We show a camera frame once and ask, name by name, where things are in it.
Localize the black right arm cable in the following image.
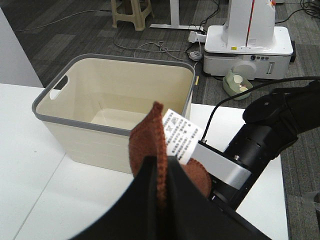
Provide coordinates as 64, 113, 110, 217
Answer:
201, 76, 320, 143

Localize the white towel care label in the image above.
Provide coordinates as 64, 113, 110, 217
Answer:
162, 109, 204, 165

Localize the brown towel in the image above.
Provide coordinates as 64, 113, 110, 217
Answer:
128, 101, 212, 211

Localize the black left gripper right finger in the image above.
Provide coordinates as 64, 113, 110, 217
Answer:
166, 156, 268, 240

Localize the grey cable on floor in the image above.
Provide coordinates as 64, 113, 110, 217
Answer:
113, 39, 202, 62

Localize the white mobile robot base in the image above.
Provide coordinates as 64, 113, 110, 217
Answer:
203, 0, 294, 80

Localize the beige plastic storage bin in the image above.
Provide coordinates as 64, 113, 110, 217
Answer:
32, 54, 196, 173

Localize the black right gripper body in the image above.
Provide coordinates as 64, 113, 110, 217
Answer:
208, 159, 265, 210

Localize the white desk leg frame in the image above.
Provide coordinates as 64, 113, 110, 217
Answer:
149, 0, 204, 31

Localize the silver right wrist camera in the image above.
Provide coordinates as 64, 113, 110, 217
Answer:
191, 143, 252, 190

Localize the green bowl with eggshells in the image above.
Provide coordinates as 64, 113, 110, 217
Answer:
222, 70, 253, 97

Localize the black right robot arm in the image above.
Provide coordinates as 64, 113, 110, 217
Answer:
212, 79, 320, 210

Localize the white power strip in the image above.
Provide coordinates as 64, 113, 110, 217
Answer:
188, 31, 207, 43

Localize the beige plastic stool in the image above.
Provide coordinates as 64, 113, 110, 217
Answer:
110, 0, 155, 31

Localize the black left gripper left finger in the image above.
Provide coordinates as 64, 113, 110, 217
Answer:
72, 156, 158, 240

